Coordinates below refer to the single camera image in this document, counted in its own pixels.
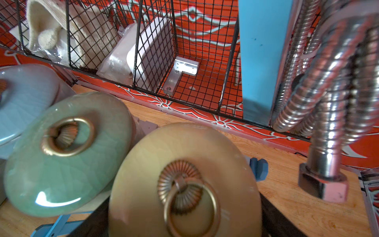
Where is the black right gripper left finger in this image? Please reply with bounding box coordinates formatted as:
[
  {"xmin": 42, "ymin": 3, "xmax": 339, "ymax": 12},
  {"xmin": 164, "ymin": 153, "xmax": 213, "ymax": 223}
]
[{"xmin": 68, "ymin": 198, "xmax": 110, "ymax": 237}]

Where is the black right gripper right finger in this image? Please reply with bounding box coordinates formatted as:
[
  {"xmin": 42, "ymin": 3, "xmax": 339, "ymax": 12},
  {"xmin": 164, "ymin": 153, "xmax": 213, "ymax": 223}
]
[{"xmin": 260, "ymin": 193, "xmax": 307, "ymax": 237}]

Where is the blue white slatted shelf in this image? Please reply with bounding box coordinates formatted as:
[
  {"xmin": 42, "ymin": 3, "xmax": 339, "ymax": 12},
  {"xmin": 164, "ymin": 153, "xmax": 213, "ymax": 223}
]
[{"xmin": 0, "ymin": 115, "xmax": 269, "ymax": 237}]

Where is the green tea canister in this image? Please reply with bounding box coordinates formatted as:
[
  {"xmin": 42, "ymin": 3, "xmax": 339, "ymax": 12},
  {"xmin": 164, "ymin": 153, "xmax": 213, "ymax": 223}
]
[{"xmin": 4, "ymin": 92, "xmax": 134, "ymax": 217}]

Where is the yellow tea canister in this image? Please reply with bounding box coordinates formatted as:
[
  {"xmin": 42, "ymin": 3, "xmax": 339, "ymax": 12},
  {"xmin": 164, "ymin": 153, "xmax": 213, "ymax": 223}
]
[{"xmin": 108, "ymin": 123, "xmax": 262, "ymax": 237}]

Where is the blue tea canister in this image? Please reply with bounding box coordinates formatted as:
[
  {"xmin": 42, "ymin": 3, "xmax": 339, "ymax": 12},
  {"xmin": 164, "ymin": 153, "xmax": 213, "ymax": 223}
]
[{"xmin": 1, "ymin": 64, "xmax": 75, "ymax": 160}]

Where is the cream knitted cloth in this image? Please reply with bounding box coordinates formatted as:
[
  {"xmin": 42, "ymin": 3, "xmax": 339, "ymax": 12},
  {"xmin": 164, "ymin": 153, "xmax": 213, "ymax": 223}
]
[{"xmin": 26, "ymin": 1, "xmax": 120, "ymax": 70}]

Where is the light blue flat box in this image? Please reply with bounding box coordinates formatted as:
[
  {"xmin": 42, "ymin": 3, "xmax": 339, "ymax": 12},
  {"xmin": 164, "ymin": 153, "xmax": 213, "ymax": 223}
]
[{"xmin": 238, "ymin": 0, "xmax": 302, "ymax": 126}]

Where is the metal flexible hose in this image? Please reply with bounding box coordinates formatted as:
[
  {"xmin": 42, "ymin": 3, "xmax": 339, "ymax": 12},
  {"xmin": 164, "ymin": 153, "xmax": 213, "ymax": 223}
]
[{"xmin": 270, "ymin": 0, "xmax": 379, "ymax": 204}]

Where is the small aluminium bracket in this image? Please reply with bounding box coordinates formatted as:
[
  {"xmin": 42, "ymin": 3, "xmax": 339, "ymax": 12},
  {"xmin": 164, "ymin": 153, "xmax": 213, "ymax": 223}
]
[{"xmin": 162, "ymin": 56, "xmax": 199, "ymax": 96}]

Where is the black wire basket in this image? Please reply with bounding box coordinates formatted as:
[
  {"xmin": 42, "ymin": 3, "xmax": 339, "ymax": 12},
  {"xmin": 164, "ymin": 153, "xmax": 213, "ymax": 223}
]
[{"xmin": 1, "ymin": 1, "xmax": 305, "ymax": 143}]

